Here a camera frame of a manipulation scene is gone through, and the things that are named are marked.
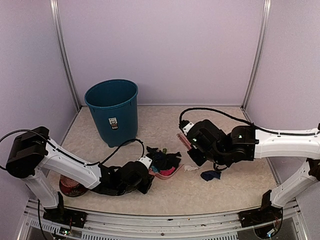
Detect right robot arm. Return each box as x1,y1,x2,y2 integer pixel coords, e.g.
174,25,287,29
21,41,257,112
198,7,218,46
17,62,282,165
179,115,320,222

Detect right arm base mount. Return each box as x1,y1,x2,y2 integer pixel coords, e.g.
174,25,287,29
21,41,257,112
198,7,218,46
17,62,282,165
238,190,283,228

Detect blue plastic waste bin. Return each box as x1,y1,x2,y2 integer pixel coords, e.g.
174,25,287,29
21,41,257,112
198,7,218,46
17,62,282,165
84,79,138,148

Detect front aluminium rail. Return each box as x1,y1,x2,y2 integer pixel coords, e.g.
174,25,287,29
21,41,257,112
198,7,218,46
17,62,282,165
13,200,311,240

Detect aluminium frame post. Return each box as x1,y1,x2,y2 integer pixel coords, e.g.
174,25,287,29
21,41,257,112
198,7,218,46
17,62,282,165
49,0,82,113
241,0,272,112

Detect pink scrap near bin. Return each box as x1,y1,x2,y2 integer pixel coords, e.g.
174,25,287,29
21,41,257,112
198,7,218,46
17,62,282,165
159,166,176,176

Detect right aluminium frame post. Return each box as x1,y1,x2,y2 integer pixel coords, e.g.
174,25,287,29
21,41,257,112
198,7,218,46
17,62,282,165
241,0,272,112

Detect left aluminium frame post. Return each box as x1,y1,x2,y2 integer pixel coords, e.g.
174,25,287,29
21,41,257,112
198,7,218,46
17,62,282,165
49,0,82,113

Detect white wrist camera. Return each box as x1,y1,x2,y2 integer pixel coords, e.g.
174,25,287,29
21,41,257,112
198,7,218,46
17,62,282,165
179,120,194,136
138,155,153,169

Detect dark blue scrap right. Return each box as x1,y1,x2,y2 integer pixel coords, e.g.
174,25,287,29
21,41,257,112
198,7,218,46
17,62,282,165
200,170,221,182

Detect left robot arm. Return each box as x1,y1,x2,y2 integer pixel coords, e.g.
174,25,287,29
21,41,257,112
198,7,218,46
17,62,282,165
1,126,154,223

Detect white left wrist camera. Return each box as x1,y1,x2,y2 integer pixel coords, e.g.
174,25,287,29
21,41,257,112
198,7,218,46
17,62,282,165
138,155,153,169

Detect pink plastic dustpan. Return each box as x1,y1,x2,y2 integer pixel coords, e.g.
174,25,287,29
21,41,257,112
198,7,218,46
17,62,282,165
148,164,184,180

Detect small white scrap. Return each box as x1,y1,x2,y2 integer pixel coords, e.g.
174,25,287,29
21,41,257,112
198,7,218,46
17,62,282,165
184,165,200,172

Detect black and blue scrap pile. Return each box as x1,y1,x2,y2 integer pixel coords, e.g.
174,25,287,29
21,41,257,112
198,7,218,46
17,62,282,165
146,146,182,175

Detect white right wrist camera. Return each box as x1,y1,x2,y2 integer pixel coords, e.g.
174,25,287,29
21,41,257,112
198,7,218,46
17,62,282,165
179,120,194,136

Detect pink plastic hand brush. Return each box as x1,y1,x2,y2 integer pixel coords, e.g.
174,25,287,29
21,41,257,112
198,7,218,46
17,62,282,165
176,132,193,153

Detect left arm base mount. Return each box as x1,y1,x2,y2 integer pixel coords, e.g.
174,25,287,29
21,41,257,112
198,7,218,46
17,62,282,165
43,192,87,229

